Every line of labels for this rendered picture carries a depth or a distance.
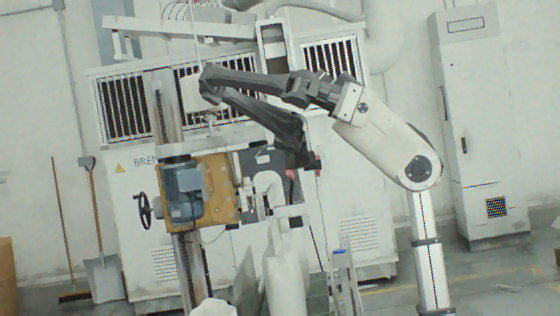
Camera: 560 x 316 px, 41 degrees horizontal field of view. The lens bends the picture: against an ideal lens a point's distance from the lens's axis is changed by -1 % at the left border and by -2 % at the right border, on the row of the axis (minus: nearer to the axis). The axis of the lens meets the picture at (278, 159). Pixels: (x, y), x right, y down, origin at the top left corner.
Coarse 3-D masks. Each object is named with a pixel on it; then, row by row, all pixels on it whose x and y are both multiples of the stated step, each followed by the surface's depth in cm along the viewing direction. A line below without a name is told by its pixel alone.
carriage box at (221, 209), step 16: (208, 160) 336; (224, 160) 336; (160, 176) 337; (224, 176) 336; (160, 192) 337; (224, 192) 337; (208, 208) 337; (224, 208) 337; (192, 224) 338; (208, 224) 338
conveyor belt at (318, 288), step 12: (312, 276) 506; (324, 276) 500; (312, 288) 471; (324, 288) 465; (264, 300) 460; (312, 300) 440; (324, 300) 436; (264, 312) 431; (312, 312) 413; (324, 312) 409
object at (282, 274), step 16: (272, 224) 366; (272, 256) 360; (288, 256) 360; (272, 272) 358; (288, 272) 358; (272, 288) 359; (288, 288) 358; (272, 304) 360; (288, 304) 358; (304, 304) 372
